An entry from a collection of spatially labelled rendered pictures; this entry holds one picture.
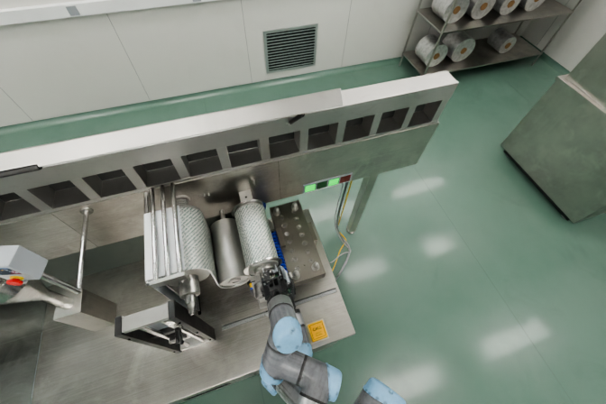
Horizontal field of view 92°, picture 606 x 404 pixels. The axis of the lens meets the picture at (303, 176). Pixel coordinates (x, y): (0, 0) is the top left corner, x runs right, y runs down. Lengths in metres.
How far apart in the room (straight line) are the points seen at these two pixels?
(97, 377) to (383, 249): 1.99
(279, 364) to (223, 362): 0.59
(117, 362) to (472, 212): 2.79
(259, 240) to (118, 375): 0.82
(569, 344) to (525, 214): 1.06
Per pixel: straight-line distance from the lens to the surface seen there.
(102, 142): 0.53
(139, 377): 1.58
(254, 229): 1.16
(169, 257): 1.04
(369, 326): 2.44
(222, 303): 1.53
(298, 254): 1.42
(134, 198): 1.25
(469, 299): 2.77
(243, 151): 1.19
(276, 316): 0.88
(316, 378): 0.92
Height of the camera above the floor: 2.36
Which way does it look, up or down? 55 degrees down
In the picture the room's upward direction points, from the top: 3 degrees clockwise
